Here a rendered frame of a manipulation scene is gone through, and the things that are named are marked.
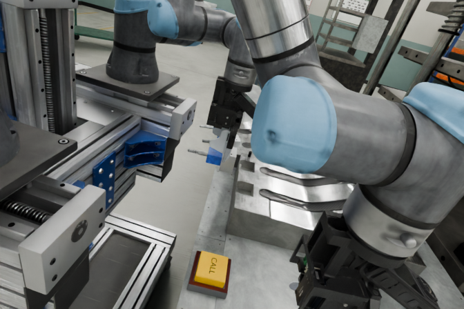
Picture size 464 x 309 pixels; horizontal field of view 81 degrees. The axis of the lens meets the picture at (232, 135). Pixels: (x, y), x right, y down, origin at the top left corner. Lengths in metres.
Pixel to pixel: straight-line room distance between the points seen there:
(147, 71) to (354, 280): 0.70
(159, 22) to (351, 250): 0.50
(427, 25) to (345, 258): 8.39
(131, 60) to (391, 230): 0.72
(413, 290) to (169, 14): 0.57
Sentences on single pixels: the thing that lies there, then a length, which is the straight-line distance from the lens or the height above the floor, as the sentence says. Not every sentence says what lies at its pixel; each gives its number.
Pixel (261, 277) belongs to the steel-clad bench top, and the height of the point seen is 0.80.
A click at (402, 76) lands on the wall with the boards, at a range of 8.70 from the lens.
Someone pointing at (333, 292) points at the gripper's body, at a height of 1.08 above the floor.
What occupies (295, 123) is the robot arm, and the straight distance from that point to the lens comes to 0.19.
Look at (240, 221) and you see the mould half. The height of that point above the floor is 0.85.
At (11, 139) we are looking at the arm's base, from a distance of 0.51.
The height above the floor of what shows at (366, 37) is 1.20.
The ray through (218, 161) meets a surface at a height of 0.93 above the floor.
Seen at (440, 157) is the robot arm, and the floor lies 1.26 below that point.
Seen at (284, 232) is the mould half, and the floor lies 0.85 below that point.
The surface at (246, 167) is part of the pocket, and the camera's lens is 0.85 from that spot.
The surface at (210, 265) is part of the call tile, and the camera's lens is 0.62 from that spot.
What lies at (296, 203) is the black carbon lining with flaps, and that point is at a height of 0.88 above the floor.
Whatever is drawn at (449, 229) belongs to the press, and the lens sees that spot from 1.28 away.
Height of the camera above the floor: 1.33
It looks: 27 degrees down
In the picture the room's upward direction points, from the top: 15 degrees clockwise
